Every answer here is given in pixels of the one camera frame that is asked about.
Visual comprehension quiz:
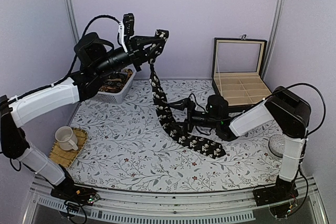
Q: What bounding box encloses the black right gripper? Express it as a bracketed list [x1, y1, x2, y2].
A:
[168, 97, 220, 135]

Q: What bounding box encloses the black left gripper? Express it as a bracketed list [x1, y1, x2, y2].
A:
[93, 35, 165, 78]

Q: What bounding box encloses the black floral tie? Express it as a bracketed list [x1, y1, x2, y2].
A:
[148, 29, 226, 160]

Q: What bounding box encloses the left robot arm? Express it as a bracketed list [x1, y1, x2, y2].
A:
[1, 30, 169, 200]

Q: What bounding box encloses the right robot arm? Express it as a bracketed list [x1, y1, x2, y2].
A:
[169, 86, 311, 203]

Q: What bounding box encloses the brown patterned ties pile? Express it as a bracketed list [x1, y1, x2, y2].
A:
[99, 68, 133, 93]

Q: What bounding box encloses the white plastic basket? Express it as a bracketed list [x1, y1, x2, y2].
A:
[91, 66, 136, 104]

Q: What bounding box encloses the floral tablecloth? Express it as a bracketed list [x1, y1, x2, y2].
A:
[68, 81, 281, 193]

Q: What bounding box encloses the black compartment storage box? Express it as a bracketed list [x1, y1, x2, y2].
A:
[211, 37, 271, 112]

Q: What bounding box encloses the patterned round bowl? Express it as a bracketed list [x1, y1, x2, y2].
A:
[268, 134, 285, 158]

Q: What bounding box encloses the white ceramic mug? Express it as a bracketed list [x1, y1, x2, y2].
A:
[55, 126, 79, 151]

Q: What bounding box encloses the woven bamboo tray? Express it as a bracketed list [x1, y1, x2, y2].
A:
[49, 126, 88, 168]

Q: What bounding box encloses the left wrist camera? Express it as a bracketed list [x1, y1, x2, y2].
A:
[117, 13, 135, 53]

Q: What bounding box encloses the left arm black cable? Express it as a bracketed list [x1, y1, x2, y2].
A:
[52, 15, 124, 88]

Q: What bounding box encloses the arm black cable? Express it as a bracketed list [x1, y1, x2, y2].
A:
[264, 82, 327, 137]
[52, 15, 124, 88]

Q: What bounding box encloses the aluminium front rail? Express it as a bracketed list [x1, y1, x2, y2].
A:
[23, 177, 329, 223]

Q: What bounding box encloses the left metal frame post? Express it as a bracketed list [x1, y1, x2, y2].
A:
[64, 0, 79, 44]

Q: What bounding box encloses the metal frame post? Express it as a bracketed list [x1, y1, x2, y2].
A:
[64, 0, 79, 44]
[261, 0, 285, 80]

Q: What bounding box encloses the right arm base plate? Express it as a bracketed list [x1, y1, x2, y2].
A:
[253, 185, 299, 206]

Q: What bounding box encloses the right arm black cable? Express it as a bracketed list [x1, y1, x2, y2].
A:
[264, 82, 327, 137]

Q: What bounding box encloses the right metal frame post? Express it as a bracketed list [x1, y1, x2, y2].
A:
[261, 0, 285, 80]

